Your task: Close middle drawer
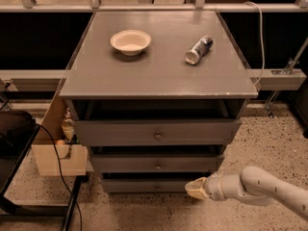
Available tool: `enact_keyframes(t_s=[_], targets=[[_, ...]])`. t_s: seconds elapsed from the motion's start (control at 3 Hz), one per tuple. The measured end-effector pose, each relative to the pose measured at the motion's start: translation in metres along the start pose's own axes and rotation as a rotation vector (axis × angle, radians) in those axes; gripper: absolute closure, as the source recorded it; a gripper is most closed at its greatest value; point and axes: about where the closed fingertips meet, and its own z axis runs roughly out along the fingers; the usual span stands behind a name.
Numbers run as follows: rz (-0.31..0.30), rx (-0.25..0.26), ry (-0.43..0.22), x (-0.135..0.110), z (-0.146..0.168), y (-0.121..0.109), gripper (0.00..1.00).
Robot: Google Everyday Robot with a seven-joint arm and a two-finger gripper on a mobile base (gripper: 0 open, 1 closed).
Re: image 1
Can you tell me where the grey drawer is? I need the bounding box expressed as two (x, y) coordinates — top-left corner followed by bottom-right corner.
(101, 173), (202, 193)
(73, 99), (241, 146)
(91, 145), (224, 173)

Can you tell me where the white paper bowl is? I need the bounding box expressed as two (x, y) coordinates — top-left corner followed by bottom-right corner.
(110, 30), (151, 56)

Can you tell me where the cardboard box with items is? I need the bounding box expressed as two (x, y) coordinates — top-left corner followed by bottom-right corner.
(32, 94), (88, 176)

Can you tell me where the black cart with bag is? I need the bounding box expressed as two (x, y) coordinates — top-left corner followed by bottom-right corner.
(0, 111), (89, 231)

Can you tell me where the grey bottom drawer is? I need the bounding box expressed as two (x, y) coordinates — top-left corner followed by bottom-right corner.
(101, 173), (202, 193)

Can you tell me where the grey top drawer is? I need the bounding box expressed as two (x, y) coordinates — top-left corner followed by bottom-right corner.
(73, 99), (241, 146)

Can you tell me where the grey wooden drawer cabinet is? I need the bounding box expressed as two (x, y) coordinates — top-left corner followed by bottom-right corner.
(60, 11), (257, 180)

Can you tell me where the white cable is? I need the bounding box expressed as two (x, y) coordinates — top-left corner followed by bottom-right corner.
(244, 1), (266, 87)

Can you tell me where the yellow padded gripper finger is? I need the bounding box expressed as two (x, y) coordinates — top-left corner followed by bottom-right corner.
(185, 177), (209, 200)

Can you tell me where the aluminium frame rail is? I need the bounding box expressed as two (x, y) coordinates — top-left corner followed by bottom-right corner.
(0, 70), (69, 91)

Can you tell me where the black cable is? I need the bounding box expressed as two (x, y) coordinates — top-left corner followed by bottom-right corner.
(36, 122), (83, 231)

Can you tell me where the silver blue drink can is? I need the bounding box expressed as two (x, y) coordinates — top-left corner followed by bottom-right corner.
(185, 35), (213, 65)

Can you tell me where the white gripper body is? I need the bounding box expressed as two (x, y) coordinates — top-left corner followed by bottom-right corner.
(204, 173), (241, 201)

